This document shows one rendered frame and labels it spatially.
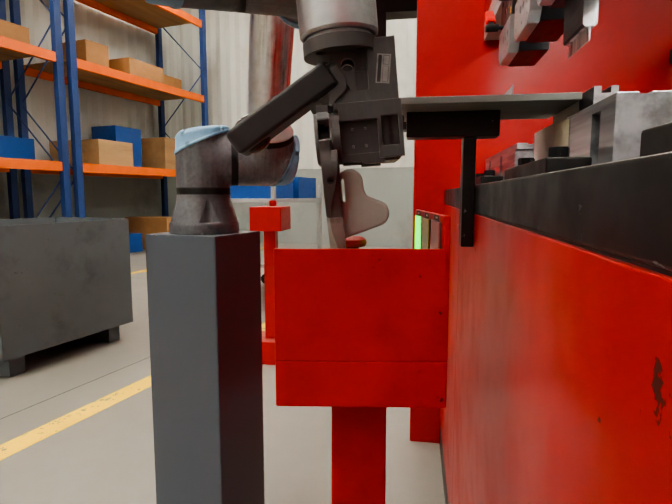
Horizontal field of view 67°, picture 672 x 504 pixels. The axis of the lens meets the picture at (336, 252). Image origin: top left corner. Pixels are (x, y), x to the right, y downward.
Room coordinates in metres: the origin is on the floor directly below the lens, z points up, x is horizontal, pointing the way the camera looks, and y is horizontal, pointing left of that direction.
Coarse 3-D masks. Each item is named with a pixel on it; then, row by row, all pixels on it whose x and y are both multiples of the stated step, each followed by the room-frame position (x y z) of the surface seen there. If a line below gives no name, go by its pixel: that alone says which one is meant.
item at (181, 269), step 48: (192, 240) 1.03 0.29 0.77; (240, 240) 1.10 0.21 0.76; (192, 288) 1.03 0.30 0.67; (240, 288) 1.10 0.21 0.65; (192, 336) 1.04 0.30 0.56; (240, 336) 1.09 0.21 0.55; (192, 384) 1.04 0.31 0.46; (240, 384) 1.09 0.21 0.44; (192, 432) 1.04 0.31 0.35; (240, 432) 1.08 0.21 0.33; (192, 480) 1.04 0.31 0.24; (240, 480) 1.08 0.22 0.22
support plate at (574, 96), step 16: (448, 96) 0.75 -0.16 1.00; (464, 96) 0.74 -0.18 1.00; (480, 96) 0.74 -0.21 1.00; (496, 96) 0.74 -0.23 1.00; (512, 96) 0.73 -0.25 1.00; (528, 96) 0.73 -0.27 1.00; (544, 96) 0.73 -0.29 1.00; (560, 96) 0.72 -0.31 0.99; (576, 96) 0.72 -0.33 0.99; (512, 112) 0.83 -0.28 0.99; (528, 112) 0.83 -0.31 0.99; (544, 112) 0.83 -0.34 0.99
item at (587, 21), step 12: (576, 0) 0.80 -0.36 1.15; (588, 0) 0.76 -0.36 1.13; (576, 12) 0.79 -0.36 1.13; (588, 12) 0.76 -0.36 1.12; (564, 24) 0.85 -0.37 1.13; (576, 24) 0.79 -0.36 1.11; (588, 24) 0.76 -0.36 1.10; (564, 36) 0.85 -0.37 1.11; (576, 36) 0.81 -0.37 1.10; (588, 36) 0.76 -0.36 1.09; (576, 48) 0.81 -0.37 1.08
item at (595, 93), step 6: (588, 90) 0.70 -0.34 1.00; (594, 90) 0.68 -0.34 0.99; (600, 90) 0.68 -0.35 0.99; (606, 90) 0.69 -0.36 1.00; (612, 90) 0.68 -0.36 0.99; (618, 90) 0.68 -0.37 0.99; (582, 96) 0.73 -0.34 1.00; (588, 96) 0.70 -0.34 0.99; (594, 96) 0.68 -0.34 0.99; (600, 96) 0.68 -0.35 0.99; (606, 96) 0.68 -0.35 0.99; (582, 102) 0.73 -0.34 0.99; (588, 102) 0.70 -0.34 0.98; (594, 102) 0.68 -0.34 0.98; (582, 108) 0.72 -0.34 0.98
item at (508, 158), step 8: (520, 144) 1.11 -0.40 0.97; (528, 144) 1.10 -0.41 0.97; (504, 152) 1.26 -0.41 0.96; (512, 152) 1.15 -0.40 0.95; (520, 152) 1.12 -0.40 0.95; (528, 152) 1.12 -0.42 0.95; (488, 160) 1.53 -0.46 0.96; (496, 160) 1.38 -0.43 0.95; (504, 160) 1.26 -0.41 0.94; (512, 160) 1.15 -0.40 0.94; (488, 168) 1.53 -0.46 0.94; (496, 168) 1.38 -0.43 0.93; (504, 168) 1.25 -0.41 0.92
